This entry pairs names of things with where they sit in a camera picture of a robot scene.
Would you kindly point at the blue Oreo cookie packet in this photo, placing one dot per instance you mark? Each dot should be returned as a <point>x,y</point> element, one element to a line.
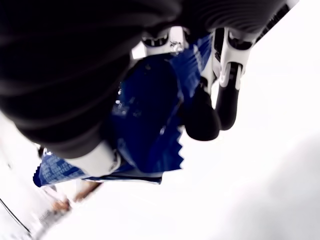
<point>150,100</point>

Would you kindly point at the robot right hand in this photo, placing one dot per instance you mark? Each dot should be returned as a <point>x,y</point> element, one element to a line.
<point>62,62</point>

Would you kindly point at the seated person in white shirt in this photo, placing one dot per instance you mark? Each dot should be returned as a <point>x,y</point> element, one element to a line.
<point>85,193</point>

